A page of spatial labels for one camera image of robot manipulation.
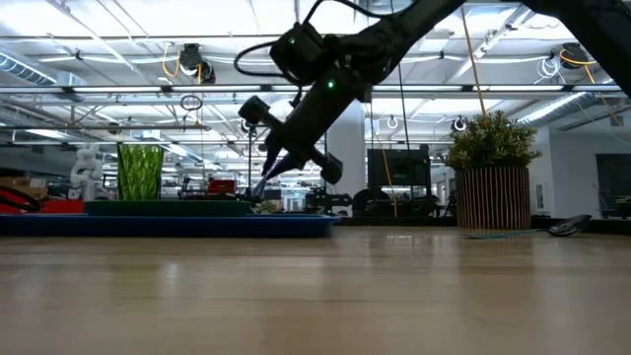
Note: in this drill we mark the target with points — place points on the red tool chest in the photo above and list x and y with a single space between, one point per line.
222 187

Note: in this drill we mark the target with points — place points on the white robot figure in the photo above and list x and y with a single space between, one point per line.
88 170

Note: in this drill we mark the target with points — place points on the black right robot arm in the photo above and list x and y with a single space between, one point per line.
394 29

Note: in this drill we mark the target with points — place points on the artificial plant in ribbed pot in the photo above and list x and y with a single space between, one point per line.
493 197

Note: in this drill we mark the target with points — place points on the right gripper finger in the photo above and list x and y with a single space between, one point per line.
272 158
291 163

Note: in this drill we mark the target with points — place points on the person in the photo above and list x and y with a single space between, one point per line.
367 199

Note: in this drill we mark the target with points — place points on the red bin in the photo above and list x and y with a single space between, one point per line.
64 206

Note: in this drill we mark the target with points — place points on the blue plastic tray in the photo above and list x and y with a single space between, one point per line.
148 227

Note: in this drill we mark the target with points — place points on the grey ventilation duct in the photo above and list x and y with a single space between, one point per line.
24 71

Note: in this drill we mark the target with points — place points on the dark glass window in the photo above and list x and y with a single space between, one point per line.
611 177

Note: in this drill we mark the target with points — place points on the black robot rig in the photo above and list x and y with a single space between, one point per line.
325 201

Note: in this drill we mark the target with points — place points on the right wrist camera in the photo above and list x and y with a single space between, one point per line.
298 51

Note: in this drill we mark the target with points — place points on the green plastic plate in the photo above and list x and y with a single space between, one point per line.
167 207

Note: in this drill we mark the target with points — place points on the brown cardboard boxes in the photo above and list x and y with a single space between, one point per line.
29 187

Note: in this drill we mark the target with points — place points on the black monitor screen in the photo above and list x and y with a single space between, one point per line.
399 167

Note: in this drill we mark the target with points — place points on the black aluminium table frame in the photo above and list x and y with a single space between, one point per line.
394 222

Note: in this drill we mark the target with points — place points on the green ribbed plastic cup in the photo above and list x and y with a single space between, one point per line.
140 172

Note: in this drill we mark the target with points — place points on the white building pillar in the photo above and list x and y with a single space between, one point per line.
346 163

